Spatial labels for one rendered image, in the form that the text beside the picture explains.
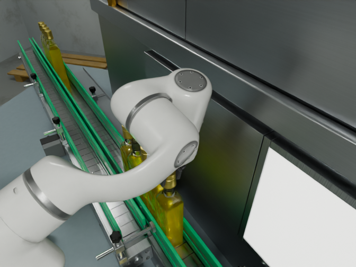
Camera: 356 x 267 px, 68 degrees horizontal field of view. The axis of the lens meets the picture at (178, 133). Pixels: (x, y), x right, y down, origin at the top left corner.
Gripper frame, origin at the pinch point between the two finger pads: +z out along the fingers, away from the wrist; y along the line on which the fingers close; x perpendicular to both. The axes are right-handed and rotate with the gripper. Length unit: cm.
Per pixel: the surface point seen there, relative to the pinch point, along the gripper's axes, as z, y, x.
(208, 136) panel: -4.9, -12.1, -2.4
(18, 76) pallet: 189, 23, -289
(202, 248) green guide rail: 17.5, -3.4, 15.5
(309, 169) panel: -21.1, -12.2, 18.8
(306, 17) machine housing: -38.1, -15.1, 4.1
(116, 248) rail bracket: 19.0, 15.7, 4.1
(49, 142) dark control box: 50, 21, -61
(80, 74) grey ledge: 59, -10, -110
